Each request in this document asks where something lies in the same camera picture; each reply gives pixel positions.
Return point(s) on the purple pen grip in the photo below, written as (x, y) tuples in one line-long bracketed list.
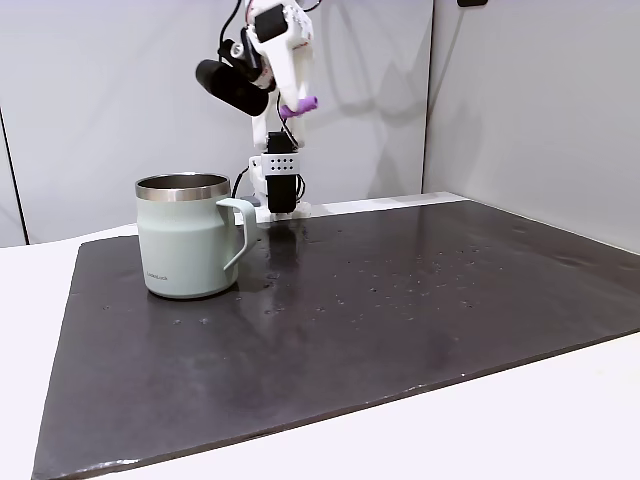
[(300, 107)]

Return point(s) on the pale green steel mug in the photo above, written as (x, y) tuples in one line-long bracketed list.
[(185, 240)]

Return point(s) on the black table mat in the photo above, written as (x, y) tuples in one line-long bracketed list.
[(350, 325)]

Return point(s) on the black oval camera box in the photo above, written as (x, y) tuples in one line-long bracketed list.
[(230, 87)]

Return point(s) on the black wall fixture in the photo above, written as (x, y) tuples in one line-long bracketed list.
[(472, 2)]

